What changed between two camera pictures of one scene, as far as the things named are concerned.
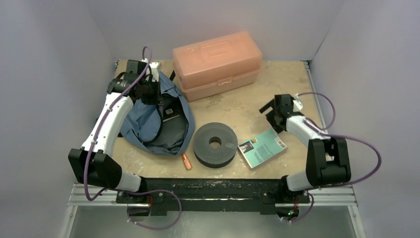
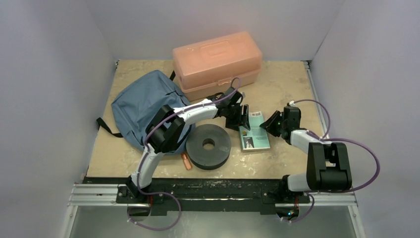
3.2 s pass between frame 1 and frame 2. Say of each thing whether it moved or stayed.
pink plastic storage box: stayed
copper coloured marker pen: stayed
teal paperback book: moved
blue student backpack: stayed
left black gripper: moved
